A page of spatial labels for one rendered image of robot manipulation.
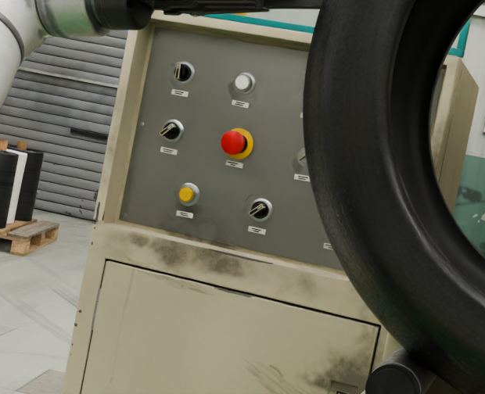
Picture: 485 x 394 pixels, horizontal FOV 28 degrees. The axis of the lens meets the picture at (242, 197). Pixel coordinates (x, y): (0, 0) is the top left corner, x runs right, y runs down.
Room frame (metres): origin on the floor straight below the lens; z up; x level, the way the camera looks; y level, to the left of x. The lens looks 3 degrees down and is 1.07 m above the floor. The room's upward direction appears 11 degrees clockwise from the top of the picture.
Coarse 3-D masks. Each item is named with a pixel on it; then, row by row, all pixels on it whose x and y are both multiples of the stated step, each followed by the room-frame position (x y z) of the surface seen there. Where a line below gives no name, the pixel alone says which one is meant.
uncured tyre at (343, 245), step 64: (384, 0) 0.80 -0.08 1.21; (448, 0) 1.05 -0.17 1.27; (320, 64) 0.84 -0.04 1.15; (384, 64) 0.80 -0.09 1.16; (320, 128) 0.83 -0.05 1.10; (384, 128) 0.79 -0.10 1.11; (320, 192) 0.84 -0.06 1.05; (384, 192) 0.79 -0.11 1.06; (384, 256) 0.79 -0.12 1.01; (448, 256) 1.04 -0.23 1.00; (384, 320) 0.82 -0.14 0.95; (448, 320) 0.78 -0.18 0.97
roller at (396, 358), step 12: (384, 360) 0.84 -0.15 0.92; (396, 360) 0.81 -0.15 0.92; (408, 360) 0.83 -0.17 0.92; (372, 372) 0.80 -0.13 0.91; (384, 372) 0.79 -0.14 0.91; (396, 372) 0.79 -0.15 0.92; (408, 372) 0.79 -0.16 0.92; (420, 372) 0.82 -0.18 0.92; (432, 372) 0.87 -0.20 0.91; (372, 384) 0.80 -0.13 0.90; (384, 384) 0.79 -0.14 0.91; (396, 384) 0.79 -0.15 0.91; (408, 384) 0.79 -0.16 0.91; (420, 384) 0.80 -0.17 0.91
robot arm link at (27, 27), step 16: (0, 0) 0.96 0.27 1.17; (16, 0) 0.97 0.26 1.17; (32, 0) 0.98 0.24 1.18; (0, 16) 0.96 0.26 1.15; (16, 16) 0.97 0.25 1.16; (32, 16) 0.99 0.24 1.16; (16, 32) 0.97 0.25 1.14; (32, 32) 1.00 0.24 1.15; (48, 32) 1.01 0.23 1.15; (32, 48) 1.01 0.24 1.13
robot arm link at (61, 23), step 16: (48, 0) 0.98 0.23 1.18; (64, 0) 0.97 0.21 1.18; (80, 0) 0.97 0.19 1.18; (48, 16) 0.99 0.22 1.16; (64, 16) 0.98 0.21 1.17; (80, 16) 0.98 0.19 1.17; (96, 16) 0.99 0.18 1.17; (64, 32) 1.00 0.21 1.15; (80, 32) 1.00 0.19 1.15; (96, 32) 1.00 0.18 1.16
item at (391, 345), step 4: (388, 332) 1.14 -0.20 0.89; (388, 336) 1.14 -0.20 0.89; (392, 336) 1.14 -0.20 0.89; (388, 340) 1.14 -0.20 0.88; (392, 340) 1.14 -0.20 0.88; (396, 340) 1.14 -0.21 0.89; (388, 344) 1.14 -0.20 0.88; (392, 344) 1.14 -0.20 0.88; (396, 344) 1.14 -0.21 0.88; (400, 344) 1.13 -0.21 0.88; (388, 348) 1.14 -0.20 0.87; (392, 348) 1.14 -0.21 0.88; (396, 348) 1.13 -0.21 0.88; (384, 352) 1.14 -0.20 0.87; (388, 352) 1.14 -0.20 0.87; (392, 352) 1.14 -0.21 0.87; (384, 356) 1.14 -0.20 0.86
